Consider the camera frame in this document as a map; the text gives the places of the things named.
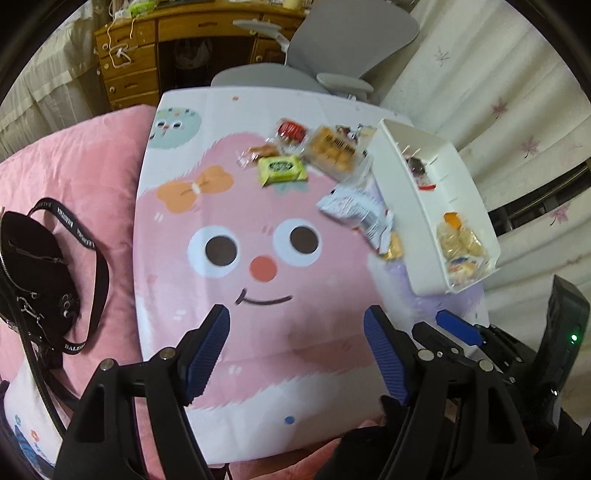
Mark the floral cream curtain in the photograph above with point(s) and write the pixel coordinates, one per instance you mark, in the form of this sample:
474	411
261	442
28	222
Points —
461	69

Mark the cartoon printed cloth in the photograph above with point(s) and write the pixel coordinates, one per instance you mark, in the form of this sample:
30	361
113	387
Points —
23	415

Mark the bread rolls clear packet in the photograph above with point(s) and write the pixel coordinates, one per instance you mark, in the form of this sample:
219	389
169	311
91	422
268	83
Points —
334	150

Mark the yellow mug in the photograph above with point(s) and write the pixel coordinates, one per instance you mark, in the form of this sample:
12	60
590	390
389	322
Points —
292	3

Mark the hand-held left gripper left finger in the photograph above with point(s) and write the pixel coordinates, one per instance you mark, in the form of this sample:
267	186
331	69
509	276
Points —
207	355

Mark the red round snack packet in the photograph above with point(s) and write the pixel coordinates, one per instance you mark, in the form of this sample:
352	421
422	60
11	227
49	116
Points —
292	130

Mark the clear packet sponge bread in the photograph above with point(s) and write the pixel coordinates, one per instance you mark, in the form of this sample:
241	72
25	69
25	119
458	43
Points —
459	240

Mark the green yellow snack packet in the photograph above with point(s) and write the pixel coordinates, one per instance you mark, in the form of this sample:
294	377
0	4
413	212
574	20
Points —
281	170

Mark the white lace cover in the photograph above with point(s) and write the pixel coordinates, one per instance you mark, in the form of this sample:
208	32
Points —
41	92

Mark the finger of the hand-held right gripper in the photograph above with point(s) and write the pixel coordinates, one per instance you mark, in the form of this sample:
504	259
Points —
457	325
438	339

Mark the wooden desk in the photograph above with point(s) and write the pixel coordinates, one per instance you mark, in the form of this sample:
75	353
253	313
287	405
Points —
138	60

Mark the blue cookie packet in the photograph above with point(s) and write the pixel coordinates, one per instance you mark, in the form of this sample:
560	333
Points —
466	268

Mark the white red-edged packet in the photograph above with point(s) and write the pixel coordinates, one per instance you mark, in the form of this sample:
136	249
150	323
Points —
351	207

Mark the small yellow snack packet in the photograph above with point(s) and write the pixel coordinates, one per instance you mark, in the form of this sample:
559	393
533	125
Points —
392	247

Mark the white storage box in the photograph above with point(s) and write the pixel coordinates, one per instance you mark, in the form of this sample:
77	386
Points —
406	221

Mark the person's dark clothing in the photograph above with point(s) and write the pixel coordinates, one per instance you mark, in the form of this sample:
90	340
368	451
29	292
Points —
355	457

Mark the dark frame bar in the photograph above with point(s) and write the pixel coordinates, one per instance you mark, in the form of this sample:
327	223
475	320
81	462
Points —
531	203

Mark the cartoon face printed blanket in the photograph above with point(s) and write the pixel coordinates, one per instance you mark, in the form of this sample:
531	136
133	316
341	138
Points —
300	300

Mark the grey office chair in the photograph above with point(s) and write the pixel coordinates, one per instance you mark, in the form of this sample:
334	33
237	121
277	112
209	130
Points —
332	41

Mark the bin with plastic liner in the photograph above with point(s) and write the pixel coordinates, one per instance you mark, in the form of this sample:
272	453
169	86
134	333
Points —
191	53

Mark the pink quilt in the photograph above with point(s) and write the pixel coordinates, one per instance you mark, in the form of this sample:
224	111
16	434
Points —
69	157

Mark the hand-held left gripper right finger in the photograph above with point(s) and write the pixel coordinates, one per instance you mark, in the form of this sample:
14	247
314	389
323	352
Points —
385	355

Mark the green tissue packet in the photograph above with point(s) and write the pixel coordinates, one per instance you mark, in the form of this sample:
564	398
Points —
142	5

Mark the white orange oat packet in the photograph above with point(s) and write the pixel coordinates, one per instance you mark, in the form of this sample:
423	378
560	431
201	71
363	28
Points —
451	220

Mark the dark chocolate cake packet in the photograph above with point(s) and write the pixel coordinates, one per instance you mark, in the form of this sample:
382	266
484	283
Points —
415	166

